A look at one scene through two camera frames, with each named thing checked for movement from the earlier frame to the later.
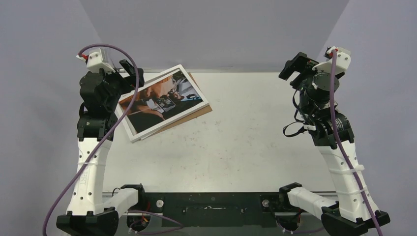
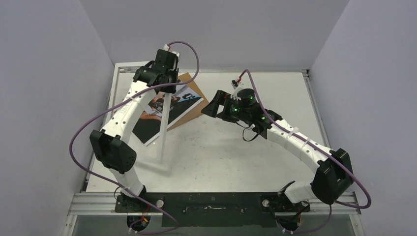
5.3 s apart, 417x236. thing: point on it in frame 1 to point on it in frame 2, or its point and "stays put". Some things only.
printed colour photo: (162, 100) stays put
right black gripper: (296, 66) to (223, 106)
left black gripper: (129, 82) to (170, 89)
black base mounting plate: (216, 209) stays put
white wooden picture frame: (136, 137) to (165, 122)
